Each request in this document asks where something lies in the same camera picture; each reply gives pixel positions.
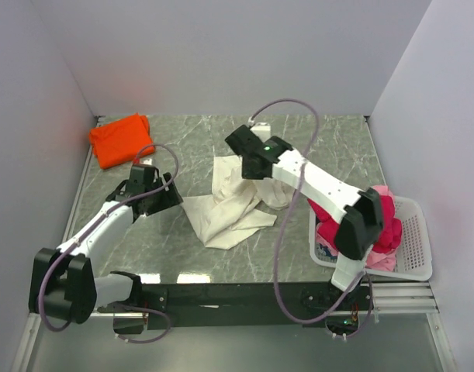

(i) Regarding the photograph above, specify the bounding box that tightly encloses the cream white t shirt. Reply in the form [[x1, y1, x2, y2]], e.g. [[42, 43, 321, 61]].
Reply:
[[182, 155, 294, 250]]

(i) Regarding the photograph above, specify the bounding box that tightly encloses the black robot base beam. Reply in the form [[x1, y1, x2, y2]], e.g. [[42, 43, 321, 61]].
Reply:
[[96, 281, 375, 335]]

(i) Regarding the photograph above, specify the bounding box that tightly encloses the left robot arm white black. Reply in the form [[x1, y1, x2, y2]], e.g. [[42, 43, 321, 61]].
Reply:
[[28, 164, 183, 324]]

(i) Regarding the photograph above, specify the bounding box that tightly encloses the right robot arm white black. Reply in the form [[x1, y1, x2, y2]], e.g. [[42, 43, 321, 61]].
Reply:
[[225, 125, 384, 309]]

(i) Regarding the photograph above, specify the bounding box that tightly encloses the folded orange t shirt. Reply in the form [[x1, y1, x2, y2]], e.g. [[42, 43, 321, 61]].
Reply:
[[88, 113, 156, 170]]

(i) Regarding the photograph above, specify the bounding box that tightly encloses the magenta t shirt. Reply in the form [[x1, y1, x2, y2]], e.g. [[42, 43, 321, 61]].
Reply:
[[306, 193, 403, 257]]

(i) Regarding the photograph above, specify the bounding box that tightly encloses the light pink t shirt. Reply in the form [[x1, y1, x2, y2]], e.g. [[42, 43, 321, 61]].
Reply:
[[366, 185, 403, 271]]

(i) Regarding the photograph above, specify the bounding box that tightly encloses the white plastic laundry basket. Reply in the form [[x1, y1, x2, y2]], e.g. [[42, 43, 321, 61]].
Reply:
[[309, 195, 433, 281]]

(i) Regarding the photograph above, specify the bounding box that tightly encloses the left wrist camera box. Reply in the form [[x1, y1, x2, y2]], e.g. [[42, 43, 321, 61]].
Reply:
[[138, 158, 154, 166]]

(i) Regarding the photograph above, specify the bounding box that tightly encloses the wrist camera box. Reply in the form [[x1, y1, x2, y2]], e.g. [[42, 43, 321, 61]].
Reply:
[[138, 158, 154, 166], [250, 122, 271, 142]]

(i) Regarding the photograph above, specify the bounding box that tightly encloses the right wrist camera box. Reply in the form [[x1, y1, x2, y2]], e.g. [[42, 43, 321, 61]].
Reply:
[[250, 122, 271, 142]]

